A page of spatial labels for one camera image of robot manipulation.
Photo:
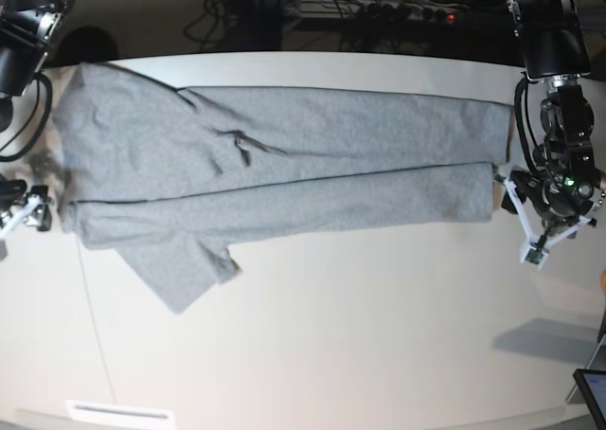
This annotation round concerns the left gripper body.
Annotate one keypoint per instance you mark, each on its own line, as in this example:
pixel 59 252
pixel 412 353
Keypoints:
pixel 555 202

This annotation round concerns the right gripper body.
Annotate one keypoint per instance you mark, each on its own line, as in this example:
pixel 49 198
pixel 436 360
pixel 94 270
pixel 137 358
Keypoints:
pixel 14 193

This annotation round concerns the grey T-shirt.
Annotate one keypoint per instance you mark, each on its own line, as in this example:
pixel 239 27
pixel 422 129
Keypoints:
pixel 171 178

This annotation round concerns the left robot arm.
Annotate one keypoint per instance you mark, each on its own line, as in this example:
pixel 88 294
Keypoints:
pixel 553 118

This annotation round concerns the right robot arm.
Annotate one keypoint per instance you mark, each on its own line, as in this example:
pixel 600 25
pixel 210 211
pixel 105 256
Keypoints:
pixel 27 27

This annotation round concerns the black tablet screen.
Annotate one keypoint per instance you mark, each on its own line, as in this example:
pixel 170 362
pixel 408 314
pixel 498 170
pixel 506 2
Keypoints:
pixel 591 384

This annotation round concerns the white label on table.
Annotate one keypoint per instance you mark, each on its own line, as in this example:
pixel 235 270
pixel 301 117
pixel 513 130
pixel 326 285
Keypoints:
pixel 140 412

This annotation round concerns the white power strip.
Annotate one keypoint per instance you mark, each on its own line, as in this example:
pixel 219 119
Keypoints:
pixel 390 10

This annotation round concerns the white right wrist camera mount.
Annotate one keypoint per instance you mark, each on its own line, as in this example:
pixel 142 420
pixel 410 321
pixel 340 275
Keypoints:
pixel 35 212

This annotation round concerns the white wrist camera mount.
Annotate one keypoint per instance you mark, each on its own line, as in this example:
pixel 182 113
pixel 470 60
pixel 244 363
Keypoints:
pixel 35 212
pixel 539 240

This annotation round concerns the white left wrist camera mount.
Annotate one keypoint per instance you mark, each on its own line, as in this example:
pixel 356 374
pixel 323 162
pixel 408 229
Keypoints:
pixel 539 240

